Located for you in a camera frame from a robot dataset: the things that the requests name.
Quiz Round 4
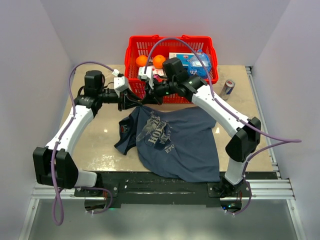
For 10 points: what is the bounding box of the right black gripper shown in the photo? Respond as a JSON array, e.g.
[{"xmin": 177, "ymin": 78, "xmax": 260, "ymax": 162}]
[{"xmin": 141, "ymin": 76, "xmax": 177, "ymax": 107}]

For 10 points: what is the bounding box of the navy blue printed t-shirt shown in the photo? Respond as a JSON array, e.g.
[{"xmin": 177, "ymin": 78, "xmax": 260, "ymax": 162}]
[{"xmin": 114, "ymin": 106, "xmax": 220, "ymax": 183}]

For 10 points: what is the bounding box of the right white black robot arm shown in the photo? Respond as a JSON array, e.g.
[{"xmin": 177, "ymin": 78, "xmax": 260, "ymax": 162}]
[{"xmin": 138, "ymin": 57, "xmax": 261, "ymax": 198}]

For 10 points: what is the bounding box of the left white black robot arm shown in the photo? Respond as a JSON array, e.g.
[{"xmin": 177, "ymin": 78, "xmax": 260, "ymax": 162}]
[{"xmin": 32, "ymin": 70, "xmax": 140, "ymax": 196}]

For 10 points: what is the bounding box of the pink white small box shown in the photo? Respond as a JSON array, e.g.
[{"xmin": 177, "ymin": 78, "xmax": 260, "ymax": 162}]
[{"xmin": 152, "ymin": 68, "xmax": 166, "ymax": 78}]

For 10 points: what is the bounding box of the right orange fruit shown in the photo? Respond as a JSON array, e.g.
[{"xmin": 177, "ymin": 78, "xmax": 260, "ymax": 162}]
[{"xmin": 152, "ymin": 54, "xmax": 166, "ymax": 69}]

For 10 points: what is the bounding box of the orange fruit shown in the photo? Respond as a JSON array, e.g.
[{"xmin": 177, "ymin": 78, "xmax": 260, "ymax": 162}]
[
  {"xmin": 152, "ymin": 54, "xmax": 166, "ymax": 69},
  {"xmin": 135, "ymin": 55, "xmax": 149, "ymax": 68}
]

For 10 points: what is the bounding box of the left orange fruit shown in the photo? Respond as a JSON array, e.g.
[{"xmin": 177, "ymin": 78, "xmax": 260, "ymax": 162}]
[{"xmin": 135, "ymin": 55, "xmax": 149, "ymax": 68}]

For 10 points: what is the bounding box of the blue white carton box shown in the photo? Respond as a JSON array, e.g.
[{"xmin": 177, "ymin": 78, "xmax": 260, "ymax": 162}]
[{"xmin": 168, "ymin": 52, "xmax": 194, "ymax": 67}]

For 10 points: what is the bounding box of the blue plastic snack bag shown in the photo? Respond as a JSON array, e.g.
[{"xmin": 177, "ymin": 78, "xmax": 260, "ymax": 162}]
[{"xmin": 187, "ymin": 49, "xmax": 212, "ymax": 79}]

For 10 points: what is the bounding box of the red plastic shopping basket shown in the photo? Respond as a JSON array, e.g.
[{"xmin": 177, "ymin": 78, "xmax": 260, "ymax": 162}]
[{"xmin": 124, "ymin": 35, "xmax": 219, "ymax": 104}]

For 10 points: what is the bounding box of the silver blue energy drink can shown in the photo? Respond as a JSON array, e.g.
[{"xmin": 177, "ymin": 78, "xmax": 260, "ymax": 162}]
[{"xmin": 219, "ymin": 79, "xmax": 236, "ymax": 101}]

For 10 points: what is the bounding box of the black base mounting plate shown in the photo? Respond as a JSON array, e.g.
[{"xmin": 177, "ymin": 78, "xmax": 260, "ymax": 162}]
[{"xmin": 74, "ymin": 171, "xmax": 252, "ymax": 210}]

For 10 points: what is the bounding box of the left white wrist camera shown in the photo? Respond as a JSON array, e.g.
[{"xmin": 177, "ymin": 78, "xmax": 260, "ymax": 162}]
[{"xmin": 113, "ymin": 76, "xmax": 129, "ymax": 96}]

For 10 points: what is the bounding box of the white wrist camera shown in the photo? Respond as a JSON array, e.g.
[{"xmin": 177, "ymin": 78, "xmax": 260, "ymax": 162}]
[
  {"xmin": 137, "ymin": 66, "xmax": 154, "ymax": 90},
  {"xmin": 113, "ymin": 76, "xmax": 129, "ymax": 96}
]

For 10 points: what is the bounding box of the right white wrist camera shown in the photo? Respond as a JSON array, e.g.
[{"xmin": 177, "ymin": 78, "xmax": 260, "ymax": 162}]
[{"xmin": 137, "ymin": 66, "xmax": 154, "ymax": 90}]

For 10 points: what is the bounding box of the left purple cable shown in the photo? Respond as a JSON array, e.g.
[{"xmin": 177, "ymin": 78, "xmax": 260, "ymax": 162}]
[{"xmin": 51, "ymin": 61, "xmax": 121, "ymax": 226}]

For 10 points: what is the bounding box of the purple cable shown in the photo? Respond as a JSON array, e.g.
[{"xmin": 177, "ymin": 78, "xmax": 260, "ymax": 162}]
[
  {"xmin": 145, "ymin": 37, "xmax": 302, "ymax": 216},
  {"xmin": 51, "ymin": 61, "xmax": 121, "ymax": 226}
]

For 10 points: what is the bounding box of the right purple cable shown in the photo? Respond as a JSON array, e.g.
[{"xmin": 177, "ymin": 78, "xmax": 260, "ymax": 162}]
[{"xmin": 145, "ymin": 37, "xmax": 302, "ymax": 216}]

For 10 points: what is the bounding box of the aluminium extrusion rail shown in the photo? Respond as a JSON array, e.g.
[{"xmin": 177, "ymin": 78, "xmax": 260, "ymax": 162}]
[{"xmin": 30, "ymin": 177, "xmax": 296, "ymax": 200}]

